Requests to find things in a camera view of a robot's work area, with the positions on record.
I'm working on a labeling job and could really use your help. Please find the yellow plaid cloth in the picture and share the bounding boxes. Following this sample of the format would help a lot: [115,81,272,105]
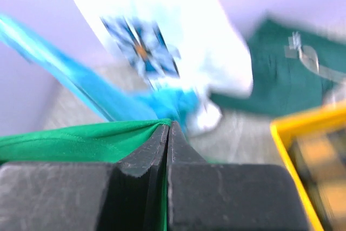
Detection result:
[289,128,345,230]

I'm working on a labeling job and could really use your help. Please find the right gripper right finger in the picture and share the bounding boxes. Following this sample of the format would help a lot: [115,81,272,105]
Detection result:
[167,121,207,164]

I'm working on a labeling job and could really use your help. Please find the white flower print t shirt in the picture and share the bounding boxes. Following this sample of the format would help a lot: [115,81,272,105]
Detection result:
[74,0,253,135]

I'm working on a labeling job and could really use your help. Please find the green t shirt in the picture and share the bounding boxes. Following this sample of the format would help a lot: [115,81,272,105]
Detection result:
[1,120,171,230]

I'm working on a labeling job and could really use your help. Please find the turquoise t shirt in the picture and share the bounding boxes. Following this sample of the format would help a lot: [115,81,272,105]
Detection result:
[1,15,199,126]

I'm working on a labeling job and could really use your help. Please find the yellow plastic tray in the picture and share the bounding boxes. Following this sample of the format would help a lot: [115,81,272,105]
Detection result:
[270,102,345,230]

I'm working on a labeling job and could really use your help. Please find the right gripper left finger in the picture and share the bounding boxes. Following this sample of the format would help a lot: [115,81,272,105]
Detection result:
[116,125,169,178]

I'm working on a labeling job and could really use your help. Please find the dark teal shorts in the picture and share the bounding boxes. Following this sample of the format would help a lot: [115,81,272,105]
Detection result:
[211,17,345,117]

